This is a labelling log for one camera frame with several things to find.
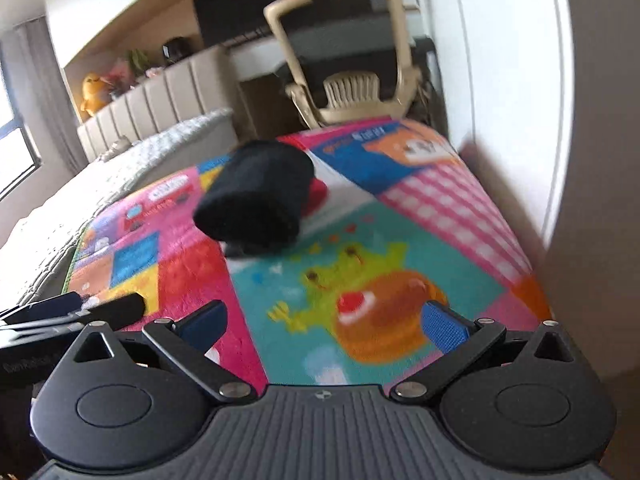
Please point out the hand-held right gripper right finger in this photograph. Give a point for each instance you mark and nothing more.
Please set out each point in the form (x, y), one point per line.
(442, 330)

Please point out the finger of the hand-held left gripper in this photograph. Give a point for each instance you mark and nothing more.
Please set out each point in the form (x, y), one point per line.
(55, 305)
(120, 310)

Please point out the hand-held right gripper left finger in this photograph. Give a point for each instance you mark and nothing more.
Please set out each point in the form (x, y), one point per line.
(205, 327)

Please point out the black knit sweater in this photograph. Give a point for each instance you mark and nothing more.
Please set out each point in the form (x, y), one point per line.
(255, 195)

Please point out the colourful printed play mat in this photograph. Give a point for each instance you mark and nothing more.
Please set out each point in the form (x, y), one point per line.
(350, 240)

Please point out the bed with white quilted cover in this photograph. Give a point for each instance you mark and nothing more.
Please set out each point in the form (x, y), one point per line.
(100, 180)

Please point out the window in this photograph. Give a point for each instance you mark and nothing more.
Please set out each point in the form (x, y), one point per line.
(10, 160)

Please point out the small white object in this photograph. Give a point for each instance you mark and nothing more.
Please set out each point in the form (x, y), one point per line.
(117, 146)

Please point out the yellow plush toy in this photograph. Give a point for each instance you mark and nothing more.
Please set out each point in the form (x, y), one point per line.
(95, 92)

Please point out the grey curtain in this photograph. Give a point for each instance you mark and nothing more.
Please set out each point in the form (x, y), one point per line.
(45, 85)

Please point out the beige padded headboard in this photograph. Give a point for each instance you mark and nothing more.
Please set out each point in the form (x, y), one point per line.
(175, 95)

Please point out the bunch of flowers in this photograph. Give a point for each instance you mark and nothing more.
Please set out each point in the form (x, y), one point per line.
(135, 62)

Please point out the beige plastic stool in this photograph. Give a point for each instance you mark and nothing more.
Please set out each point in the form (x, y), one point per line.
(350, 90)

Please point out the black round object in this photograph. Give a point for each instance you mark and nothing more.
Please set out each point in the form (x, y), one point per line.
(175, 50)

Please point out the white desk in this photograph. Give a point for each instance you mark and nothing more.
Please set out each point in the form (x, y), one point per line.
(255, 57)

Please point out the beige mesh office chair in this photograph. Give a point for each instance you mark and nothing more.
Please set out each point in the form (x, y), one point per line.
(345, 55)

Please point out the black monitor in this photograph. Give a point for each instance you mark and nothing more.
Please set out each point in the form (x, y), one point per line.
(225, 15)

